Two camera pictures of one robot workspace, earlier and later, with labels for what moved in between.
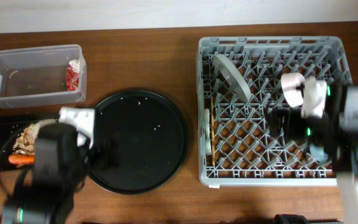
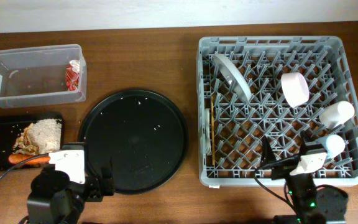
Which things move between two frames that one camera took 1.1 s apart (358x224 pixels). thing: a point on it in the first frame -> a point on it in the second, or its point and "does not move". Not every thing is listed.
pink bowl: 293,85 does not move
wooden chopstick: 212,119 does not move
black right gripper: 289,123 -> 284,168
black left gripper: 107,153 -> 96,192
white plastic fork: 208,143 does not move
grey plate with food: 234,75 does not move
